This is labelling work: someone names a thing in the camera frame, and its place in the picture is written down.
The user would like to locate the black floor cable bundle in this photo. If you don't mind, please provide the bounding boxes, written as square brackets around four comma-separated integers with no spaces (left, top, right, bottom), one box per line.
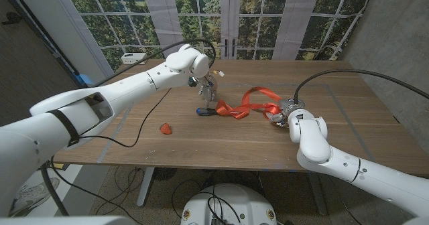
[95,166,149,216]

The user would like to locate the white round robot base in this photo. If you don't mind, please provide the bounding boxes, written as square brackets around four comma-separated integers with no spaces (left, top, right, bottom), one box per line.
[180,183,278,225]

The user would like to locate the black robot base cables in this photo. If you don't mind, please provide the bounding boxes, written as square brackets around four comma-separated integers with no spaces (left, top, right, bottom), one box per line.
[170,179,243,225]

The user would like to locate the white robot chest shell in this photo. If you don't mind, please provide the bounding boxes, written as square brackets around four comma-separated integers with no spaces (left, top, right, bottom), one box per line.
[0,214,137,225]

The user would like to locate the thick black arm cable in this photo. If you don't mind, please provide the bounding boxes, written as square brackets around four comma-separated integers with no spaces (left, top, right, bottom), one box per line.
[40,38,217,218]
[293,68,429,105]

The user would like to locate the orange ribbon with spool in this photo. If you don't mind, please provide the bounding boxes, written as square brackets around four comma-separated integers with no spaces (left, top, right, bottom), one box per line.
[215,86,283,121]

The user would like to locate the white table leg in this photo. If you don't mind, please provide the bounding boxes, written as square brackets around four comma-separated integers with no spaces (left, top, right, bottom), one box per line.
[136,166,156,208]

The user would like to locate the grey sneaker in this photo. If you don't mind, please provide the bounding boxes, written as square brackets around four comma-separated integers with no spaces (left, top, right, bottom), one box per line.
[8,177,60,218]

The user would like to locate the black round floor disc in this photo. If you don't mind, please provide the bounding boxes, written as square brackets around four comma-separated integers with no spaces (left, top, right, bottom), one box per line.
[153,167,178,181]

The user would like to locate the printed window forest backdrop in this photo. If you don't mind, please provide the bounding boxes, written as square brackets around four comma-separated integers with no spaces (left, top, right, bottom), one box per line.
[62,0,376,72]

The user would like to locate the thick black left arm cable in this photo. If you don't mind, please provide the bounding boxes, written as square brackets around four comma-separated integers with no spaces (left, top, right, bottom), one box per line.
[40,38,217,218]

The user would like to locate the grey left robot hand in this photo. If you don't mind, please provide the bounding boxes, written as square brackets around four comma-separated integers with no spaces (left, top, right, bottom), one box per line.
[197,73,219,111]

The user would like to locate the grey table leg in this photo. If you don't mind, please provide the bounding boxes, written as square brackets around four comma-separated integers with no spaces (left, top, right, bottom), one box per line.
[306,172,328,216]

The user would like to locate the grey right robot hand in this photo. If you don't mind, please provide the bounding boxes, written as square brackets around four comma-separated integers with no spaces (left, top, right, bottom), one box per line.
[266,98,306,127]

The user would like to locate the white power strip box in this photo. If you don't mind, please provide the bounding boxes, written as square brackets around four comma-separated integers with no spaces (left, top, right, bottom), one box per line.
[121,52,148,66]

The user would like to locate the blue grey handled screwdriver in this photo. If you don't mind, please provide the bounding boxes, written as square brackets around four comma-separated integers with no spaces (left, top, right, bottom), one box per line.
[196,107,219,117]

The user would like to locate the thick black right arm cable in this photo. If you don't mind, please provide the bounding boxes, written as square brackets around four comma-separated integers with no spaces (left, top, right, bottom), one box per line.
[293,68,429,105]

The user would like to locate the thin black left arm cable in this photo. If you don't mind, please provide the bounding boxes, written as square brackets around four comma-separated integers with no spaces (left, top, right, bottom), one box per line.
[50,87,172,224]

